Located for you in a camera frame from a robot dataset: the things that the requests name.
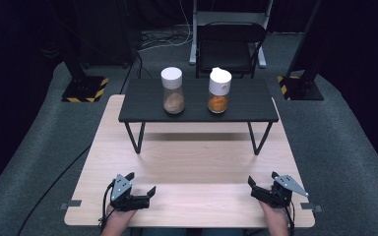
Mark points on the person's right hand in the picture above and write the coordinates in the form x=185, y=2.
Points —
x=275, y=219

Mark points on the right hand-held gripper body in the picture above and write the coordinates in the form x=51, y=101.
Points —
x=277, y=195

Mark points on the orange powder jar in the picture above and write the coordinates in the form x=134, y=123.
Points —
x=219, y=95

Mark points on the brown powder jar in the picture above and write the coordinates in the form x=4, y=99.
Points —
x=173, y=95

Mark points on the grey table bracket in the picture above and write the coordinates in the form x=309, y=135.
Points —
x=70, y=204
x=310, y=206

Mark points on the black shelf rack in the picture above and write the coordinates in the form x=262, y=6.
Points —
x=242, y=105

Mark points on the black folding chair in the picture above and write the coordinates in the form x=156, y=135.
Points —
x=239, y=49

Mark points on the black stand with striped base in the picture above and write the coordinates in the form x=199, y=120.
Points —
x=303, y=87
x=85, y=88

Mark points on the person's left hand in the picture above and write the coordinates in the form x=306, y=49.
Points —
x=118, y=221

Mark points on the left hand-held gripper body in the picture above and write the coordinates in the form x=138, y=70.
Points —
x=124, y=196

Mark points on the white metal stand frame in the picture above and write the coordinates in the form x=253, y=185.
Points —
x=195, y=36

